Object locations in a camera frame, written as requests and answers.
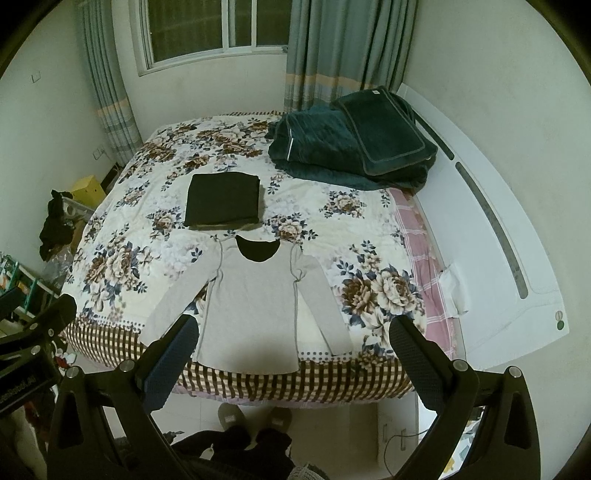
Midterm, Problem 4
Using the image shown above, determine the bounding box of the beige long sleeve shirt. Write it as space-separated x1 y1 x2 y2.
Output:
139 236 353 375

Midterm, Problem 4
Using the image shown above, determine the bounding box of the black clothes pile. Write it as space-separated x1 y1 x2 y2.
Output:
39 190 74 262

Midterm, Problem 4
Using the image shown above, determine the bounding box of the white tissue paper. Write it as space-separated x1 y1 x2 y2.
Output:
438 263 471 318

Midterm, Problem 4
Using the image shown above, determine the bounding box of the grey slipper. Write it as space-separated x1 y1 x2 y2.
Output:
266 407 293 433
217 403 249 435

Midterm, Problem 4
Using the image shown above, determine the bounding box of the floral bed quilt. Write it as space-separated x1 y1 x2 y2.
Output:
63 115 429 404

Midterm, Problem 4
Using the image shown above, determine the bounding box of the white bed headboard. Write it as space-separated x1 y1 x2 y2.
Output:
398 85 569 370

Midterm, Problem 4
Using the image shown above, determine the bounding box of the yellow box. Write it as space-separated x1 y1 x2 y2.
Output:
69 175 106 209

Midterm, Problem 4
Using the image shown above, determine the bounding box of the pink checked bed sheet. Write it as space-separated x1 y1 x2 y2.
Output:
388 188 457 359

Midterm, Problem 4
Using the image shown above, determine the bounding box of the folded black garment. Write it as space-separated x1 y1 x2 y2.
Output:
184 172 261 228

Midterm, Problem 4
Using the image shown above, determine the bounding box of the left striped grey curtain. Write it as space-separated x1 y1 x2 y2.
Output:
75 1 142 165

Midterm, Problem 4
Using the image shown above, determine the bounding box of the striped grey curtain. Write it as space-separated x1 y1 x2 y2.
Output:
283 0 419 112
75 1 142 165

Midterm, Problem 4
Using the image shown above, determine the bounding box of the dark green pillow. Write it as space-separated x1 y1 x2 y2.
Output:
331 86 438 177

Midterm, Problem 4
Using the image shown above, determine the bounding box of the dark green folded blanket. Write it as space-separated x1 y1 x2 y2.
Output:
266 106 429 191

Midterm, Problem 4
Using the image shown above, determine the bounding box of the white framed window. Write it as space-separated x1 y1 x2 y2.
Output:
129 0 291 76

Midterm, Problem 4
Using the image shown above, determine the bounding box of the right striped grey curtain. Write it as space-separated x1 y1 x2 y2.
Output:
283 0 419 112

